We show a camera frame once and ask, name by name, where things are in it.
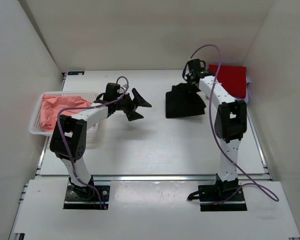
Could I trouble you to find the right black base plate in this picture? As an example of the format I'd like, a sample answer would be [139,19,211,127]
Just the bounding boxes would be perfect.
[187,175,248,212]

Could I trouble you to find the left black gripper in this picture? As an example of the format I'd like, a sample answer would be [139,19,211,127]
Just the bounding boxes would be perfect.
[114,88,151,121]

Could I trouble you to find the lavender folded t shirt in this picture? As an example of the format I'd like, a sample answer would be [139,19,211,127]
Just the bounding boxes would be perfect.
[243,77,251,104]

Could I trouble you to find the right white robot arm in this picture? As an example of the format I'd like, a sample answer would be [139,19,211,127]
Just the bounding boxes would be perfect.
[182,58,247,200]

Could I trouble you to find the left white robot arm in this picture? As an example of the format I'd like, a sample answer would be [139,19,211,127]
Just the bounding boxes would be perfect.
[50,82,152,201]

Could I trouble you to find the pink t shirt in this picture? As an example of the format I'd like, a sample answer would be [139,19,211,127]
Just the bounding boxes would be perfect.
[40,93,92,132]

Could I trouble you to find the white plastic basket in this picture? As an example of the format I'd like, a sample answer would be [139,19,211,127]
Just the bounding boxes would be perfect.
[29,91,99,137]

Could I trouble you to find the white front board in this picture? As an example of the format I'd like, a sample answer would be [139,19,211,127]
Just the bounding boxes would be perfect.
[14,179,300,240]

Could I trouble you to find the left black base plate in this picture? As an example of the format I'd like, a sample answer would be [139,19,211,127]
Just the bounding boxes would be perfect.
[63,181,111,211]

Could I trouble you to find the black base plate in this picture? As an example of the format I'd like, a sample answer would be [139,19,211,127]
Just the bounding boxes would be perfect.
[187,175,248,212]
[63,181,111,211]

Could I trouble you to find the aluminium rail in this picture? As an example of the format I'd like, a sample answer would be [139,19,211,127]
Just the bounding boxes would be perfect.
[34,173,271,182]

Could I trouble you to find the black t shirt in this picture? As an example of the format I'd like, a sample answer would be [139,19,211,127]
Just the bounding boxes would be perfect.
[165,83,206,119]

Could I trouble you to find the red folded t shirt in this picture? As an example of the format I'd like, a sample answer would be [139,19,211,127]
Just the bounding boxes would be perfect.
[217,65,247,99]

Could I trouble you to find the small dark label sticker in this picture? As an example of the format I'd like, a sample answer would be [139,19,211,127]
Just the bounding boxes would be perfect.
[67,71,85,76]

